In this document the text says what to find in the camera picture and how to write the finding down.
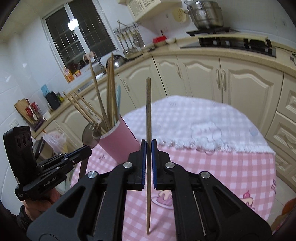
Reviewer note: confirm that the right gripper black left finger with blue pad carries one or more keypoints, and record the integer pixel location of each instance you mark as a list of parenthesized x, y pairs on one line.
[(94, 208)]

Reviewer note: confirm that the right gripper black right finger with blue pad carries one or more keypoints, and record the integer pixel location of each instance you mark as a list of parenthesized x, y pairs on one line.
[(205, 209)]

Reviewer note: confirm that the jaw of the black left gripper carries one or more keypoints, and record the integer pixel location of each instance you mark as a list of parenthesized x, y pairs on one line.
[(74, 155)]

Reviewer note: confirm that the steel fork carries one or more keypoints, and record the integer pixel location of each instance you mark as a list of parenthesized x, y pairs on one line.
[(90, 137)]

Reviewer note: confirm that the wooden chopstick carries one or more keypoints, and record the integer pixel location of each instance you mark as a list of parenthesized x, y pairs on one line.
[(113, 91), (102, 125), (98, 95), (109, 105), (148, 111)]

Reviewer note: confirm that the kitchen faucet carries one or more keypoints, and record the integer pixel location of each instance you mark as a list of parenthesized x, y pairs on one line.
[(96, 63)]

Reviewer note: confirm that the dark kitchen window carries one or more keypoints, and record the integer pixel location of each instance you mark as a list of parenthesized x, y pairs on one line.
[(75, 29)]

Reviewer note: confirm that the cream lower kitchen cabinets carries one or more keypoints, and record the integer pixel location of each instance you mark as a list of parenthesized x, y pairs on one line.
[(261, 87)]

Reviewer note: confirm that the person's left hand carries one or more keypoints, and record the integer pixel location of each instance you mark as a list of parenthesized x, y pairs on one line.
[(34, 208)]

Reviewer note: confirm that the white plastic bag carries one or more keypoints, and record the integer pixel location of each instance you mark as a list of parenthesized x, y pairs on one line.
[(57, 141)]

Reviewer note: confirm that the pink checkered tablecloth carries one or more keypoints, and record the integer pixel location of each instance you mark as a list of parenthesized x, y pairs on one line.
[(164, 227)]

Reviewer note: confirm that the wooden chopstick in cup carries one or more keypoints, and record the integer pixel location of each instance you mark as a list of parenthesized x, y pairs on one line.
[(98, 95), (102, 125), (109, 105)]

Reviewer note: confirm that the red utensil holder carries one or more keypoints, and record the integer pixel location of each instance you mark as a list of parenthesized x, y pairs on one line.
[(33, 113)]

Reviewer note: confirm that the pink paper cup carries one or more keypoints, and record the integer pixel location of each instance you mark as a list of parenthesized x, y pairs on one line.
[(119, 142)]

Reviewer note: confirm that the black kettle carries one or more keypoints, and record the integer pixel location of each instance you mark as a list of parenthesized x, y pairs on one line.
[(53, 100)]

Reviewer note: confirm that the wooden cutting board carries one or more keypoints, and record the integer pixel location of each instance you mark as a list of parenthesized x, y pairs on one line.
[(21, 106)]

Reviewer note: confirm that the orange plastic bag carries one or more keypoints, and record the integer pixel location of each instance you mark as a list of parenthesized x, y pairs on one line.
[(287, 209)]

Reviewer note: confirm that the orange snack packet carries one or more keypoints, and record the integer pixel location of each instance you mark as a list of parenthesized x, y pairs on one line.
[(69, 76)]

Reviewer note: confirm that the white checkered towel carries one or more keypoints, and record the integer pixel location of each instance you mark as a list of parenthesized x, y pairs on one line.
[(196, 123)]

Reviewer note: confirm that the steel bowl by sink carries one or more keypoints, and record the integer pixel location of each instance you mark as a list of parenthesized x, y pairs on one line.
[(118, 61)]

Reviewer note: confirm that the hanging utensil rack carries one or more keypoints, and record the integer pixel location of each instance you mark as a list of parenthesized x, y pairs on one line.
[(130, 39)]

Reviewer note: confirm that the red box on counter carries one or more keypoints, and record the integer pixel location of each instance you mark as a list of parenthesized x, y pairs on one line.
[(159, 39)]

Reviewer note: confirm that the white small bowl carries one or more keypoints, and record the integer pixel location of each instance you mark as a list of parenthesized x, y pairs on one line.
[(170, 41)]

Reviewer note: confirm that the cream upper cabinet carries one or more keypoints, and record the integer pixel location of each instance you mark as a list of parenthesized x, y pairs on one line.
[(146, 9)]

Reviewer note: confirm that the black gas stove top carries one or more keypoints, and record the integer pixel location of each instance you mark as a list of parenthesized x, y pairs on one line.
[(257, 46)]

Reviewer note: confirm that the black induction cooker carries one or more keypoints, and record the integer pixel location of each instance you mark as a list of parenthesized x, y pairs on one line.
[(209, 31)]

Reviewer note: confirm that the round woven trivet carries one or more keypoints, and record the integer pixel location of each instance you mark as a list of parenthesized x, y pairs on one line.
[(179, 15)]

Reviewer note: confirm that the steel stock pot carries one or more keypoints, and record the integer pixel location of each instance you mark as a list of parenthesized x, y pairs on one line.
[(205, 14)]

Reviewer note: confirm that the light blue utensil handle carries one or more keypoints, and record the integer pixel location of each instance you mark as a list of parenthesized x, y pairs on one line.
[(118, 97)]

